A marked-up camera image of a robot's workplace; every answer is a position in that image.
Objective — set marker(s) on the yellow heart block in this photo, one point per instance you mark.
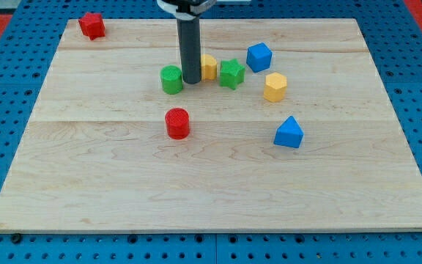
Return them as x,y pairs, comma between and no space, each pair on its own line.
208,67

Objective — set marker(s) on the robot arm end white black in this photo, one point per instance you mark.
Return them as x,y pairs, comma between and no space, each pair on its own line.
186,10

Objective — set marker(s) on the wooden board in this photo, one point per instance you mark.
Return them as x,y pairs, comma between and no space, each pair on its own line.
96,158

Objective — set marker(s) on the red cylinder block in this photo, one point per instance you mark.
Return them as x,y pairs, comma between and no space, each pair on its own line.
177,123

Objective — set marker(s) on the green star block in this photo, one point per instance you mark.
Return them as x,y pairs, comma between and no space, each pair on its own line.
232,73

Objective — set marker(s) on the green cylinder block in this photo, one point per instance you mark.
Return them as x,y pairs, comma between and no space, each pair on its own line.
171,79

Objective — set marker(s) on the blue triangle block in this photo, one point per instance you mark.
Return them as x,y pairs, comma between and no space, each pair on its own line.
289,134

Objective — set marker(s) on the yellow hexagon block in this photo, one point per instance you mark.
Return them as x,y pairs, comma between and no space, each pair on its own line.
275,87

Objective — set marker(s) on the blue cube block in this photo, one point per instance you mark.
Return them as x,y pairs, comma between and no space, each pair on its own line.
259,57

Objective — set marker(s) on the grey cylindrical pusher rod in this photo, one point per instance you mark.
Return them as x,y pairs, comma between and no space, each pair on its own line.
190,49

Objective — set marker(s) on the red star block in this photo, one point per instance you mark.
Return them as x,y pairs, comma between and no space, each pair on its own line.
92,25

